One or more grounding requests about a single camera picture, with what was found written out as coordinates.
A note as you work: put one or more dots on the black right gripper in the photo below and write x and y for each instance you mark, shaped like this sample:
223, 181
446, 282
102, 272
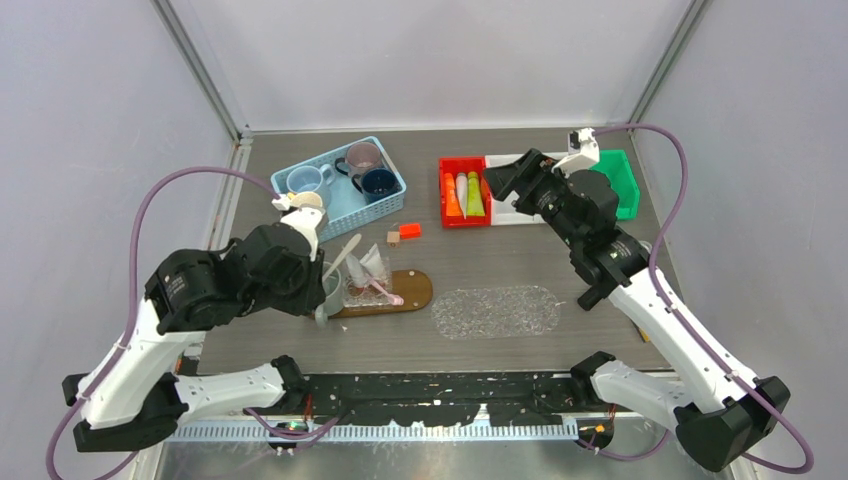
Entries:
508, 178

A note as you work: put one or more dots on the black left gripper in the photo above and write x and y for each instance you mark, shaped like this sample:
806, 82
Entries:
313, 295

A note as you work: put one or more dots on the grey-green mug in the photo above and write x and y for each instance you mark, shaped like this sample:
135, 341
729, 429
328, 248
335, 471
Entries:
334, 297

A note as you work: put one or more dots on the cream mug yellow handle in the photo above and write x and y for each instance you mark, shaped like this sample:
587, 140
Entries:
308, 199

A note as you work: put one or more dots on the white toothpaste tube red cap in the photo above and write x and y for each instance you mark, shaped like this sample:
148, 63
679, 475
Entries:
358, 276

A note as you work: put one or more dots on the clear textured acrylic holder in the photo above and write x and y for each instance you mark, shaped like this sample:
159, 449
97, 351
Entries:
361, 297

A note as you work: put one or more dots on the light blue mug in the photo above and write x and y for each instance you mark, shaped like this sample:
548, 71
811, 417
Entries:
311, 179

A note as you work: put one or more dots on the pink toothbrush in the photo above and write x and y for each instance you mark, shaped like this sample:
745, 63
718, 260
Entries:
393, 299

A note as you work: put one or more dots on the mauve mug black handle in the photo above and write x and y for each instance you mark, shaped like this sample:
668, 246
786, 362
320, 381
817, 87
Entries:
358, 159

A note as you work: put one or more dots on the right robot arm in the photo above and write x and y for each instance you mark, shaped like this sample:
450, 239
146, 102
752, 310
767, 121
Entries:
720, 408

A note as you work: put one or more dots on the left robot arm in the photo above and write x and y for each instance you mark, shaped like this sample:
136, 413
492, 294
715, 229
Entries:
142, 402

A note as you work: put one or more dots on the small white toothpaste tube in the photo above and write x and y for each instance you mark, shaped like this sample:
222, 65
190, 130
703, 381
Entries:
461, 181

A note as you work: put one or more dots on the orange toothpaste tube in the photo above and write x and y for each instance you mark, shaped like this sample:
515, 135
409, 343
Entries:
452, 204

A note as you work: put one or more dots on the clear textured oval tray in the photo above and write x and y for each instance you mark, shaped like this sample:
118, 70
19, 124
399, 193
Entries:
496, 313

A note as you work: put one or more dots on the oval wooden tray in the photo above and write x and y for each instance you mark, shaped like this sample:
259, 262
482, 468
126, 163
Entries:
413, 286

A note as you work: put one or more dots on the white plastic bin left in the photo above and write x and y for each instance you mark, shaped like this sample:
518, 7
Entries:
503, 213

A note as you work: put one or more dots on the red plastic bin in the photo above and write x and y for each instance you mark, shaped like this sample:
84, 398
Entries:
456, 165

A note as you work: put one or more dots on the light blue perforated basket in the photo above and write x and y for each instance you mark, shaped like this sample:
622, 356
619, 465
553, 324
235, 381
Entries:
346, 208

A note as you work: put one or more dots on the green plastic bin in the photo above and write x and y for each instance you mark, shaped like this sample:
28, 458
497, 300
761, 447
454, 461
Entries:
615, 165

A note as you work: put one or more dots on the orange block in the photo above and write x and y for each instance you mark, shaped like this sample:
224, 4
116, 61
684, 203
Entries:
410, 231

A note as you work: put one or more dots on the small wooden cube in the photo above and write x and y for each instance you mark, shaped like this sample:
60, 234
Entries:
393, 239

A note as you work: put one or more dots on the dark blue mug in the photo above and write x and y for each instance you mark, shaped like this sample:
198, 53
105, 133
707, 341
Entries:
376, 184

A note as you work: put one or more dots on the black microphone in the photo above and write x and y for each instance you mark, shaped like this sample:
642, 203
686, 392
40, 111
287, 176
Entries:
591, 297

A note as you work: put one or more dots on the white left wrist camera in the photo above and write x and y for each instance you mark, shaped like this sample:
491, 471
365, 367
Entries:
308, 220

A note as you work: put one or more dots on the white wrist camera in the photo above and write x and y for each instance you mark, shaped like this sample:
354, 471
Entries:
308, 220
583, 152

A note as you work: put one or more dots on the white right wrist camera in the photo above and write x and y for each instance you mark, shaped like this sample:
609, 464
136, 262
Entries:
583, 152

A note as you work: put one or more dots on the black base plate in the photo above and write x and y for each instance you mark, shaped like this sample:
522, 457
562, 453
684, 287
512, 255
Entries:
438, 399

